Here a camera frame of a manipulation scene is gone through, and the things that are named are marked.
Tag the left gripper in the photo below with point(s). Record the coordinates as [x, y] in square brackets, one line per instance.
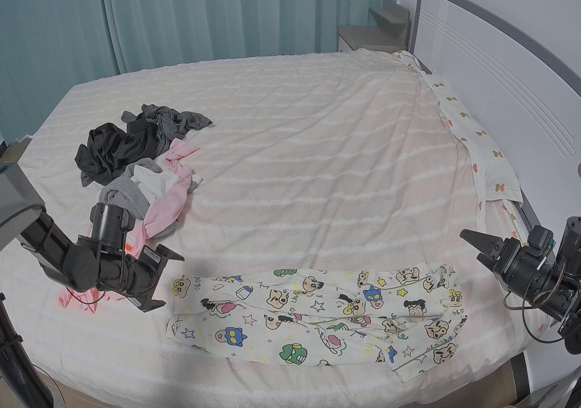
[145, 279]

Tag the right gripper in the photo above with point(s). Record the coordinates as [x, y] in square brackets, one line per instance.
[522, 265]

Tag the white printed pyjama top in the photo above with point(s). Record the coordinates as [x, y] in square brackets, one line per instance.
[317, 315]

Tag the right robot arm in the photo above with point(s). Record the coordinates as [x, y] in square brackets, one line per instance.
[567, 261]

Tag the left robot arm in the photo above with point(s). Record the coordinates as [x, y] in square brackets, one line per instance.
[59, 247]

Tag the pink T-shirt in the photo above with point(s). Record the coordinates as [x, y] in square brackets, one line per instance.
[168, 208]

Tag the grey knitted garment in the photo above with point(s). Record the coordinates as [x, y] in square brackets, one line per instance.
[122, 190]

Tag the white printed pillow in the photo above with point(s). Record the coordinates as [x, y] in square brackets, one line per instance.
[490, 161]

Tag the white garment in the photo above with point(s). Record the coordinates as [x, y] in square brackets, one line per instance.
[152, 179]

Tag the black garment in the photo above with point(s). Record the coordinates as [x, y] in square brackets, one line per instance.
[104, 152]

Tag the dark grey garment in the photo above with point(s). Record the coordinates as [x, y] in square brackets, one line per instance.
[186, 120]

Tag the bed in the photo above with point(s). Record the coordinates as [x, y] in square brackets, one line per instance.
[295, 147]

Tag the grey bedside table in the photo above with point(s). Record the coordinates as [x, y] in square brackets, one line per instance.
[370, 36]

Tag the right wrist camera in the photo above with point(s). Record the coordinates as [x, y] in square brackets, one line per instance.
[540, 237]

